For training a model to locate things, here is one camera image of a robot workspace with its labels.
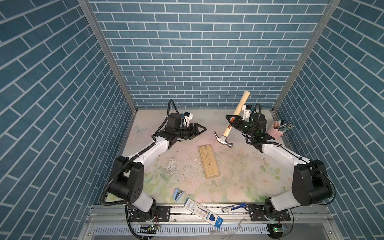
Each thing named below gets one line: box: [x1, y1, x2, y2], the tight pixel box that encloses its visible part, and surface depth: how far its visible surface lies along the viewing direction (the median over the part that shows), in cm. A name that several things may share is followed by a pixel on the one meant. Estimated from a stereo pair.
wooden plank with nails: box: [199, 144, 220, 179], surface depth 90 cm
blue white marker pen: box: [222, 203, 248, 213], surface depth 77 cm
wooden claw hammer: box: [214, 91, 251, 148], surface depth 82 cm
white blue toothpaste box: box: [184, 198, 224, 229], surface depth 75 cm
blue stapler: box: [173, 187, 184, 202], surface depth 80 cm
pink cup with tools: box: [267, 119, 295, 140], surface depth 98 cm
